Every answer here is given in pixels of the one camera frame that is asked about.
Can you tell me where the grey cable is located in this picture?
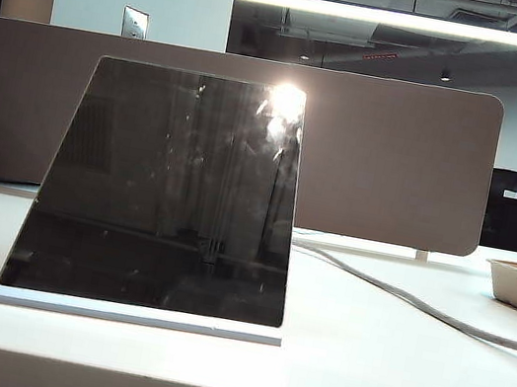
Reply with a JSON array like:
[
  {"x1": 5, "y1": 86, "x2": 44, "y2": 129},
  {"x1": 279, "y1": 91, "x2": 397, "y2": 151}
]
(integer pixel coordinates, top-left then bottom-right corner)
[{"x1": 279, "y1": 239, "x2": 517, "y2": 353}]

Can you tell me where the silver wall switch plate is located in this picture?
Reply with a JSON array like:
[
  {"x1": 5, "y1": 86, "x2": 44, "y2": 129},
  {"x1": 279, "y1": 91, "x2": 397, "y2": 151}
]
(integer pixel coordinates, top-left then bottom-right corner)
[{"x1": 119, "y1": 4, "x2": 153, "y2": 41}]

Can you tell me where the ceiling light strip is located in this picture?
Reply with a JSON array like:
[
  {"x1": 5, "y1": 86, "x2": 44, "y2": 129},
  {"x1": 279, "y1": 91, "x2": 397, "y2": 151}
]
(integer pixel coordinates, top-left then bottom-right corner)
[{"x1": 239, "y1": 0, "x2": 517, "y2": 49}]

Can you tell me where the brown desk divider panel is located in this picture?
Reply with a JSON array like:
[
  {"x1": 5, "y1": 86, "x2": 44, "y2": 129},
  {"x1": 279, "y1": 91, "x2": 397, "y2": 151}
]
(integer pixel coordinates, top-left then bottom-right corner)
[{"x1": 0, "y1": 8, "x2": 508, "y2": 266}]

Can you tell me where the red ceiling sign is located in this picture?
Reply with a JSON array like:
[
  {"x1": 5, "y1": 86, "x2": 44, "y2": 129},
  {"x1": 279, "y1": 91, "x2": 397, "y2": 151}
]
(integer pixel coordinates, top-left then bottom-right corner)
[{"x1": 361, "y1": 46, "x2": 399, "y2": 66}]

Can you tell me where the square mirror with white stand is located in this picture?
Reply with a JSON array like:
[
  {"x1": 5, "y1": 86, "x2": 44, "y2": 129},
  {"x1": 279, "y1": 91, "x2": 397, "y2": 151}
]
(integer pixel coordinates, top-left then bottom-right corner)
[{"x1": 0, "y1": 39, "x2": 326, "y2": 353}]

